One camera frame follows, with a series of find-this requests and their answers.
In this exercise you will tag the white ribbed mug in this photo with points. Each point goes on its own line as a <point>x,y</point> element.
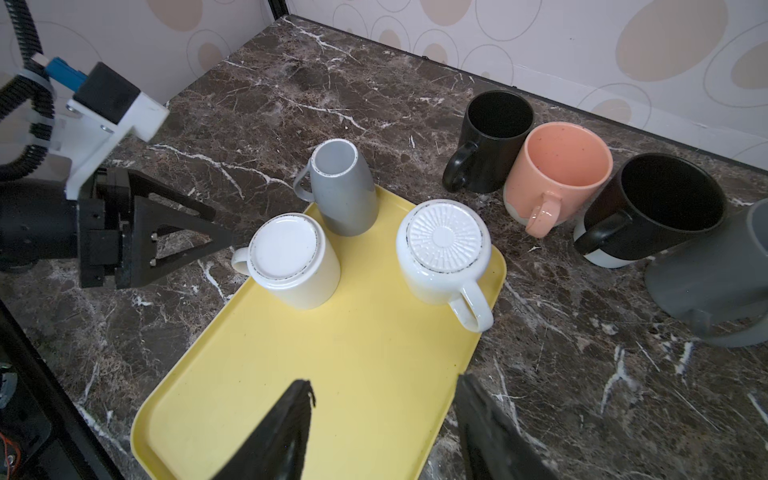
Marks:
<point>443,249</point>

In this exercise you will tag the peach and cream mug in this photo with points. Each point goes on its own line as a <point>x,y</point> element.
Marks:
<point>559,167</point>

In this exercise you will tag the black mug white base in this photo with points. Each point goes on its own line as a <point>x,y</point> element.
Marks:
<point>653,203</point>

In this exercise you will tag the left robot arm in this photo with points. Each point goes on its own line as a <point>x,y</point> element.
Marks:
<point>39,223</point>

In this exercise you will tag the black mug white rim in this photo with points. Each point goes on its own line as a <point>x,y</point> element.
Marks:
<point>494,128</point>

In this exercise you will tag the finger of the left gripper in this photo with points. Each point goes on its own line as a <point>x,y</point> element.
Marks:
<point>160,239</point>
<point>144,186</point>

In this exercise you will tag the large grey mug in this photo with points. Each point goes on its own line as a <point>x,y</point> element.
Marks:
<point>718,284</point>

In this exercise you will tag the small grey mug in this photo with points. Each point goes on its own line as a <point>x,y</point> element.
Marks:
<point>338,180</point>

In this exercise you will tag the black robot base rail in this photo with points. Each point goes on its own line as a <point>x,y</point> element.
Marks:
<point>42,434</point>

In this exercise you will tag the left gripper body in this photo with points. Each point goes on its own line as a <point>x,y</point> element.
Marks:
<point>105,225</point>

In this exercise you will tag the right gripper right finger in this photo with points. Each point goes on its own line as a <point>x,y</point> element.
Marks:
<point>490,444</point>

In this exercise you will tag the yellow plastic tray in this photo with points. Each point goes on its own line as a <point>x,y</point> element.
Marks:
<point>383,366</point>

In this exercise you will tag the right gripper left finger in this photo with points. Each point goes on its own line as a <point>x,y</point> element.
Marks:
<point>276,449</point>

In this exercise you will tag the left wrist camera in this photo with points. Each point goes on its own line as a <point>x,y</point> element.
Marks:
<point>105,108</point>

